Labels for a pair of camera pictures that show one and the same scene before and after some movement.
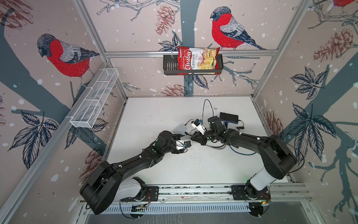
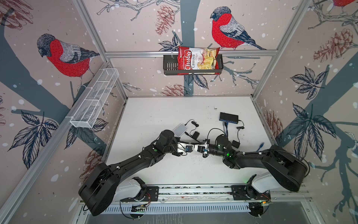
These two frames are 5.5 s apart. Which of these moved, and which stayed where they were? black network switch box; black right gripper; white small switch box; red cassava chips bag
Moved: black right gripper
Stayed: black network switch box; white small switch box; red cassava chips bag
